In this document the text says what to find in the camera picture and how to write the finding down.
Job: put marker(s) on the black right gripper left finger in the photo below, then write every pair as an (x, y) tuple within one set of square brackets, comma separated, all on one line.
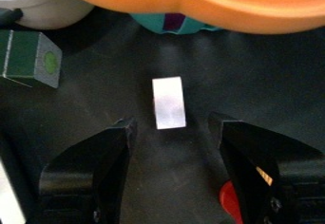
[(85, 167)]

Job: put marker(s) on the teal cup with purple stripe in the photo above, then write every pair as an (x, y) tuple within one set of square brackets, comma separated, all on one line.
[(173, 23)]

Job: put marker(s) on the orange plastic bowl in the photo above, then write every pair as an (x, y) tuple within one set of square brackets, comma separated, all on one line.
[(220, 3)]

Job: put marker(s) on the white bowl with red stripes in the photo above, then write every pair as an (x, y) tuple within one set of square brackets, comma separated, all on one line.
[(46, 3)]

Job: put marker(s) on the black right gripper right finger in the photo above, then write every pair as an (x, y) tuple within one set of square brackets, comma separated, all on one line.
[(263, 171)]

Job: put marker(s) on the white rectangular sushi rice block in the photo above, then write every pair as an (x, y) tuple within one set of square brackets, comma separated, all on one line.
[(169, 102)]

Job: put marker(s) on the green wooden sushi roll block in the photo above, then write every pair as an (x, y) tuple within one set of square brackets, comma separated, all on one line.
[(30, 57)]

